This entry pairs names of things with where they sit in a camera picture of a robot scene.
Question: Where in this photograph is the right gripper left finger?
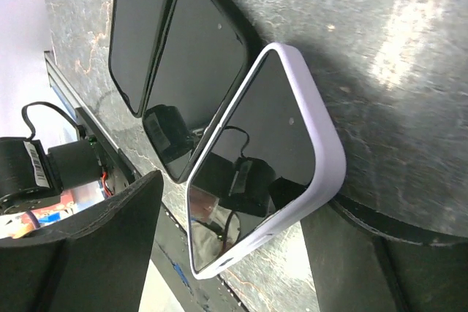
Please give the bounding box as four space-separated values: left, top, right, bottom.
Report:
1 171 164 311

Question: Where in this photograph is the black phone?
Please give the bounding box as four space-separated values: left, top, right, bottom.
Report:
142 0 261 183
108 0 173 117

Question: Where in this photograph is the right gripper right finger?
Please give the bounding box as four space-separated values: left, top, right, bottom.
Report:
301 195 467 311

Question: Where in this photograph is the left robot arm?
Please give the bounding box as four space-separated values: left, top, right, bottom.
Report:
1 102 107 215

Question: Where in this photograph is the lilac-cased phone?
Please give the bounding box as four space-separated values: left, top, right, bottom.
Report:
186 42 347 280

